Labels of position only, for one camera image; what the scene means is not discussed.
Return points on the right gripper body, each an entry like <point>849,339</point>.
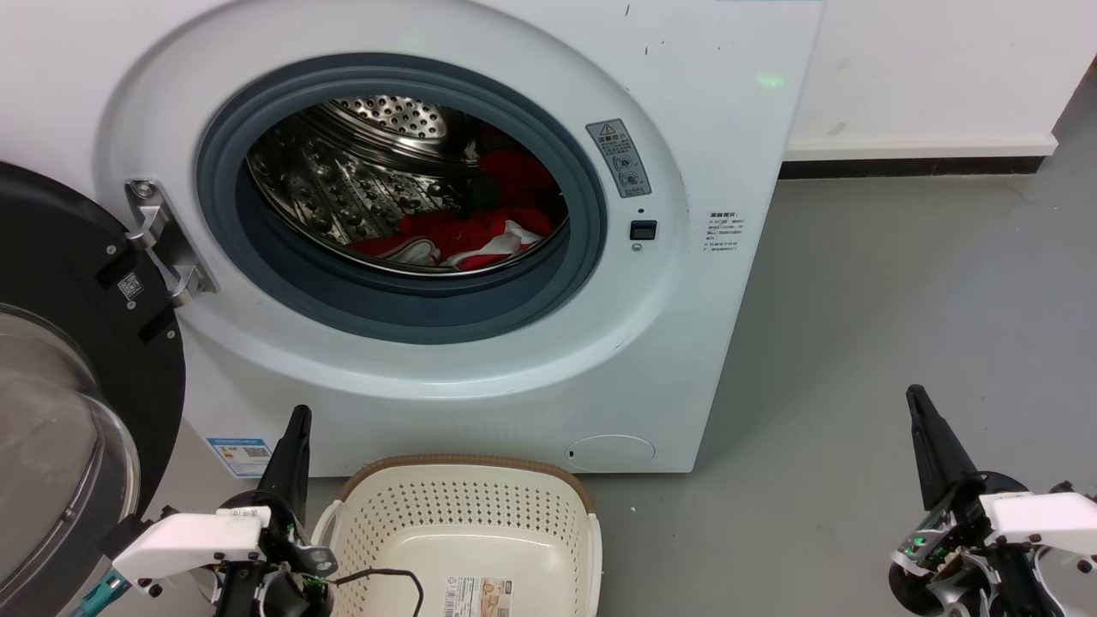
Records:
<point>960,557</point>

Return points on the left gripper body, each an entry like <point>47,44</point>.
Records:
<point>287,574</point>

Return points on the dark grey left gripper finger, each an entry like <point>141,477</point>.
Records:
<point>300,480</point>
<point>281,480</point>

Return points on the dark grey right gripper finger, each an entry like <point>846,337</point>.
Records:
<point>927,463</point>
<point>956,471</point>

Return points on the red clothing with white stripes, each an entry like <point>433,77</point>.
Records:
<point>480,227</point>

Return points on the cream perforated laundry basket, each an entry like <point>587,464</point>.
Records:
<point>480,531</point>

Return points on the printed product label sticker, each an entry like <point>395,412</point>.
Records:
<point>476,598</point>

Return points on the black round washer door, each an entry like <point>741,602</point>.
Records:
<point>128,360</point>

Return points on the stainless steel washing machine drum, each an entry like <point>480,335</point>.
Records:
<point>343,180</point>

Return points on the blue energy label sticker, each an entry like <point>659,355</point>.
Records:
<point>242,456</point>

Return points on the grey rubber door gasket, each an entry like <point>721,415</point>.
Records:
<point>411,308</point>

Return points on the QR code sticker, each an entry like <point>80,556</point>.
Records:
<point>130,285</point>

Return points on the white front-load washing machine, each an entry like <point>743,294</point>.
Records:
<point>703,343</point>

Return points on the metal door hinge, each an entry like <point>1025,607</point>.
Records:
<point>167,244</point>

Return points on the small printed text label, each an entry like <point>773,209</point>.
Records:
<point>723,231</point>

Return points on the round drain filter cover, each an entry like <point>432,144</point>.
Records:
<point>610,452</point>

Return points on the white baseboard strip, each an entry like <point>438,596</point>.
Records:
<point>917,148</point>

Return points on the black door latch socket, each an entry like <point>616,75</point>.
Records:
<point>643,230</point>

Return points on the grey warning sticker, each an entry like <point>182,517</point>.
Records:
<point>619,158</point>

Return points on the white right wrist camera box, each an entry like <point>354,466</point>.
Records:
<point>1046,518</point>

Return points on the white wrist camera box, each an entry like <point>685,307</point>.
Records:
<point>188,542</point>
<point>1046,518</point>

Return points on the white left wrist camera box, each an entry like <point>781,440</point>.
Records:
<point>188,542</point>

